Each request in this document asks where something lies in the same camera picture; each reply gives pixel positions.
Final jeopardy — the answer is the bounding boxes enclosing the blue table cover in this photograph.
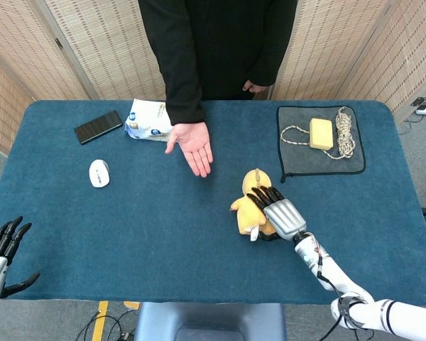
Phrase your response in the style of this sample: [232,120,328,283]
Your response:
[0,99,426,307]

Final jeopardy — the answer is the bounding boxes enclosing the black floor cables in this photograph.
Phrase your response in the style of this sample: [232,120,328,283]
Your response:
[75,308,138,341]

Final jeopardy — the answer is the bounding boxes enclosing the beige braided rope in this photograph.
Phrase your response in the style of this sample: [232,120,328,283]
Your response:
[280,106,356,160]

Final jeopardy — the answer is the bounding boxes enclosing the person's hanging bare hand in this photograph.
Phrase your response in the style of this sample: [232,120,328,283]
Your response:
[243,80,268,94]

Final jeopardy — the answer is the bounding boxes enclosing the woven folding screen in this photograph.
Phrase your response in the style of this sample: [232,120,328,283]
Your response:
[0,0,426,154]

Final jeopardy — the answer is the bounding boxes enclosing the grey cloth with black edge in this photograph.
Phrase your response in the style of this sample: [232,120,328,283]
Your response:
[276,105,366,184]

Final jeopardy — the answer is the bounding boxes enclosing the white computer mouse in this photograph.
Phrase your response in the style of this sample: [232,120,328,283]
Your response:
[89,159,111,188]

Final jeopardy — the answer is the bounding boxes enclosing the person's black sleeved forearm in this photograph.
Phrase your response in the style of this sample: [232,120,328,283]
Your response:
[138,0,207,126]

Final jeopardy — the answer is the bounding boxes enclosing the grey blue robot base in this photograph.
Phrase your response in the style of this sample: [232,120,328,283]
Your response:
[133,302,288,341]

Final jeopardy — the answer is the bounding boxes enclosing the yellow plush toy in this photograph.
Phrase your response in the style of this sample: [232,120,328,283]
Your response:
[229,168,278,242]

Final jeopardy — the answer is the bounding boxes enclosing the yellow sponge block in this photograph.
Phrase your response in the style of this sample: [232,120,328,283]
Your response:
[309,117,334,151]

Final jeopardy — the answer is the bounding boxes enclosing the black smartphone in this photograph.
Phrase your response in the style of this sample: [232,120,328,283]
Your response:
[74,109,124,146]

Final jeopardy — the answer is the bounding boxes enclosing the person's black clothed torso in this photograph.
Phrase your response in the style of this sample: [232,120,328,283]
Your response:
[138,0,298,102]

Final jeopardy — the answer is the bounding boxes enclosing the yellow floor tape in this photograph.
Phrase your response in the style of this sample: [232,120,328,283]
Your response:
[92,301,109,341]

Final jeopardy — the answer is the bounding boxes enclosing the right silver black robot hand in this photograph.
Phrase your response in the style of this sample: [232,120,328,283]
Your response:
[246,186,308,244]

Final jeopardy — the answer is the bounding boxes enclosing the white tissue pack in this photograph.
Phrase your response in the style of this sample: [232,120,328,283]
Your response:
[123,98,174,143]

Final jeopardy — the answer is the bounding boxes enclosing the person's open bare hand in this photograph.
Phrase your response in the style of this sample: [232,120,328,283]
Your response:
[165,121,214,178]

